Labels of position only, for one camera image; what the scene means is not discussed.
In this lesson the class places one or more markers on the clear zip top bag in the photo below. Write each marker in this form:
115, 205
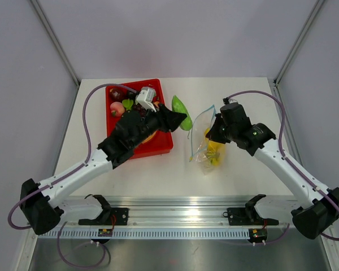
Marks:
203, 121

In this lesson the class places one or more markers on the white slotted cable duct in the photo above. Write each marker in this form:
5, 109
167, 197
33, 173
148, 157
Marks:
153, 233

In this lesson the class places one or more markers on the green star fruit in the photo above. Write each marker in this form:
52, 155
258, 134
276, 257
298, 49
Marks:
128, 104

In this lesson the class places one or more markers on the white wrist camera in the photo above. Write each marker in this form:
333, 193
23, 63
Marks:
145, 98
228, 100

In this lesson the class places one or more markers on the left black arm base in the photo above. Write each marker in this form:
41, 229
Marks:
108, 216

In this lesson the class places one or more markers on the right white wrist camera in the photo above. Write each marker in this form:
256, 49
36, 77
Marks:
228, 100

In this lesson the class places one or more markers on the dark red apple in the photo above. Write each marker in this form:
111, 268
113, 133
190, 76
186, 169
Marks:
117, 95

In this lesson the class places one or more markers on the small circuit board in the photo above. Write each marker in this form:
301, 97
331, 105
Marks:
105, 232
258, 233

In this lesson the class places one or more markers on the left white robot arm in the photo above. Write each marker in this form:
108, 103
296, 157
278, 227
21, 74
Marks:
45, 204

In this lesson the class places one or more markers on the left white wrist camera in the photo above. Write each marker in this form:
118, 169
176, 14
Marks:
145, 98

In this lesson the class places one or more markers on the aluminium frame post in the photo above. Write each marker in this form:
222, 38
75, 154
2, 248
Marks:
299, 41
45, 22

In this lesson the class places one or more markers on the right aluminium frame post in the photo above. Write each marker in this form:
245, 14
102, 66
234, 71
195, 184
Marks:
299, 41

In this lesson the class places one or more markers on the right small circuit board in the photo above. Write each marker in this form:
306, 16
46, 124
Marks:
258, 233

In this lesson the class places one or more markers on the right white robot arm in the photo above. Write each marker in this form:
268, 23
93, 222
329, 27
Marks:
319, 205

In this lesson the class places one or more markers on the left aluminium frame post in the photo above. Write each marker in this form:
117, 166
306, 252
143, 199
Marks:
45, 22

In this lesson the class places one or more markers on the left small circuit board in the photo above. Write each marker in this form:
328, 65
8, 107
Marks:
105, 232

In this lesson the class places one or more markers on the pink peach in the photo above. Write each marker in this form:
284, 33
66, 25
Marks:
117, 109

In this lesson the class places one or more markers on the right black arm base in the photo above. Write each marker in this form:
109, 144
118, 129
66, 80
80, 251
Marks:
247, 215

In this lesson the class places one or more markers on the aluminium rail front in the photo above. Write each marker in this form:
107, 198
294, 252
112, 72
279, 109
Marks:
188, 212

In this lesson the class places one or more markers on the red plastic tray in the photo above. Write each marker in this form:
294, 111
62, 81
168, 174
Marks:
162, 143

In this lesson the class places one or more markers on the dark grapes bunch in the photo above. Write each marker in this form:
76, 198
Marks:
142, 111

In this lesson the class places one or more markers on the green cucumber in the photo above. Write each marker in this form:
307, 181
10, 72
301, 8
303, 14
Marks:
179, 107

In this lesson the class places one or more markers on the pink dragon fruit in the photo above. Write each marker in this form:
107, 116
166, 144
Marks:
156, 94

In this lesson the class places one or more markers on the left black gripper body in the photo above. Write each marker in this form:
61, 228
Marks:
150, 125

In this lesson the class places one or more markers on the yellow banana bunch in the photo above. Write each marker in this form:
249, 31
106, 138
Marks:
210, 153

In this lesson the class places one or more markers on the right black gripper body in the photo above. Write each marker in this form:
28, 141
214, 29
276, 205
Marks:
231, 133

